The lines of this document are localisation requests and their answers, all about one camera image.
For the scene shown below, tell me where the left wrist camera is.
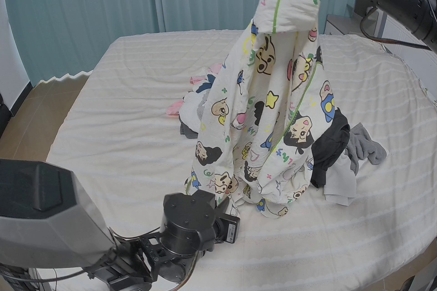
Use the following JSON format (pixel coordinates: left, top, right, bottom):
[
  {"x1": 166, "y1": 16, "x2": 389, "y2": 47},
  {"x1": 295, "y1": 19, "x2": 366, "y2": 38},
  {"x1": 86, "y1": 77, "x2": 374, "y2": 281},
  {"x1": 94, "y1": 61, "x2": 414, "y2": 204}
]
[{"x1": 215, "y1": 213, "x2": 241, "y2": 245}]

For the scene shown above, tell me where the black cable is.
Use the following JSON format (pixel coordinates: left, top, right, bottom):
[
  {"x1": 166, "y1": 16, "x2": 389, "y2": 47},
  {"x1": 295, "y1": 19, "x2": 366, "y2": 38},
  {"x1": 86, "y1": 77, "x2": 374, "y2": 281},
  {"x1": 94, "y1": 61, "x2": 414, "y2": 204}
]
[{"x1": 361, "y1": 8, "x2": 435, "y2": 52}]

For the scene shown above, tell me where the bed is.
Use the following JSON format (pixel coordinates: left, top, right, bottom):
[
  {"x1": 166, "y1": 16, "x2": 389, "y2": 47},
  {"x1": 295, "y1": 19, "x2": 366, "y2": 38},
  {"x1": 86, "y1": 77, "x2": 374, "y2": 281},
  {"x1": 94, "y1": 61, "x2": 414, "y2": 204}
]
[{"x1": 46, "y1": 15, "x2": 437, "y2": 291}]

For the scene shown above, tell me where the pile of clothes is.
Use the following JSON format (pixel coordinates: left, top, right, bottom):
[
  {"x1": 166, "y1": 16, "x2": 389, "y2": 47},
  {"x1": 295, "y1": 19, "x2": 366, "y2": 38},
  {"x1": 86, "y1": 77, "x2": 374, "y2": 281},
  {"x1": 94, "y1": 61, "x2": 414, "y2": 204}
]
[{"x1": 166, "y1": 63, "x2": 227, "y2": 140}]

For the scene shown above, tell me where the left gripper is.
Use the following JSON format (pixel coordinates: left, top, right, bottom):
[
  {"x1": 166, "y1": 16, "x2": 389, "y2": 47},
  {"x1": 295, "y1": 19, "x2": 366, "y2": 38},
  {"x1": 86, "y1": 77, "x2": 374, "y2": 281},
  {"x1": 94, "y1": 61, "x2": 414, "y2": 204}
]
[{"x1": 197, "y1": 198, "x2": 230, "y2": 251}]

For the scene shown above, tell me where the grey bedside table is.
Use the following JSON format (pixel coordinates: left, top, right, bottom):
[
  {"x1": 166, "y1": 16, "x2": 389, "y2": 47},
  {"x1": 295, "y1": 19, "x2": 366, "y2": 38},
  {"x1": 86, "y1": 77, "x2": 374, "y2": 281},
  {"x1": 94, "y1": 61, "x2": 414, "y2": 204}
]
[{"x1": 326, "y1": 13, "x2": 357, "y2": 37}]

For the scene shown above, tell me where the black garment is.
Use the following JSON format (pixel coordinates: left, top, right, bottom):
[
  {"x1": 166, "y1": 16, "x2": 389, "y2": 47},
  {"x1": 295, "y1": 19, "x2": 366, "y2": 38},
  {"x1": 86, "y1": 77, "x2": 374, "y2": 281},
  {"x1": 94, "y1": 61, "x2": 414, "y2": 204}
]
[{"x1": 309, "y1": 109, "x2": 352, "y2": 188}]

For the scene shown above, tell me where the black padded chair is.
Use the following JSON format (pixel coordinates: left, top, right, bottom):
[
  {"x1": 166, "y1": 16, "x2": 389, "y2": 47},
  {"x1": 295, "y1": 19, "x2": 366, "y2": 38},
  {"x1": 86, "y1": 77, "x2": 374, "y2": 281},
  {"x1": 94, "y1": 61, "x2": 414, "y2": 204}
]
[{"x1": 0, "y1": 92, "x2": 14, "y2": 138}]

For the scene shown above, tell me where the white printed pyjama top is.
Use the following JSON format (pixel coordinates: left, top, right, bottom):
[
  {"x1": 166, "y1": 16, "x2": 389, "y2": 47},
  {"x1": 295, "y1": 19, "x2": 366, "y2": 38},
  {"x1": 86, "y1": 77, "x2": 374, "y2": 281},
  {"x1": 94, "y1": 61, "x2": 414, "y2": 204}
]
[{"x1": 184, "y1": 0, "x2": 338, "y2": 218}]

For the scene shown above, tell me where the grey garment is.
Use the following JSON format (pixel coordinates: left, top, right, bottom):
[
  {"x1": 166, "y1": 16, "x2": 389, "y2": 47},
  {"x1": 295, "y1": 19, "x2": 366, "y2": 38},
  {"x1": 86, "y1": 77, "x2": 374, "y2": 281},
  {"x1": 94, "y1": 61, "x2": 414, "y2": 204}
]
[{"x1": 345, "y1": 123, "x2": 388, "y2": 178}]

